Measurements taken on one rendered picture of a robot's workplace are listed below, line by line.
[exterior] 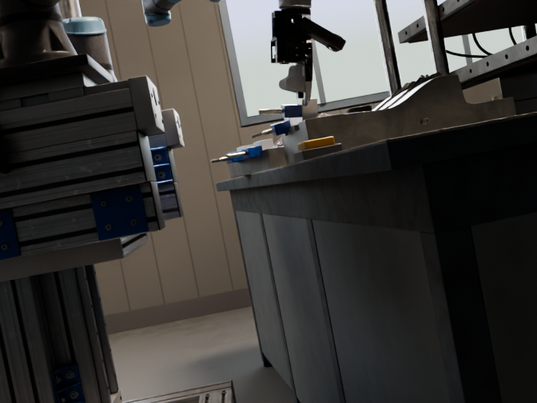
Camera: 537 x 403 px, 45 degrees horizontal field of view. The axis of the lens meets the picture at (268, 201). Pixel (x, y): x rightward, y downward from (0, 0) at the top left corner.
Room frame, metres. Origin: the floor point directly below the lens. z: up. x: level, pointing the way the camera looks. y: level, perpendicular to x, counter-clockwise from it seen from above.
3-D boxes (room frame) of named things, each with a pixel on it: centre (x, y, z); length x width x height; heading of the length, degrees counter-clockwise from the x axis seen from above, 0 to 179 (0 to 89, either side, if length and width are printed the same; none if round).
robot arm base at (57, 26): (1.19, 0.36, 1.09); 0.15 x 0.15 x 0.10
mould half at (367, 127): (1.60, -0.33, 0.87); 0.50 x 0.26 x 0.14; 100
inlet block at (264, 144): (1.75, 0.03, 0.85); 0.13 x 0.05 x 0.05; 118
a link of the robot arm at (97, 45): (1.69, 0.39, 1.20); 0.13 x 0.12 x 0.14; 28
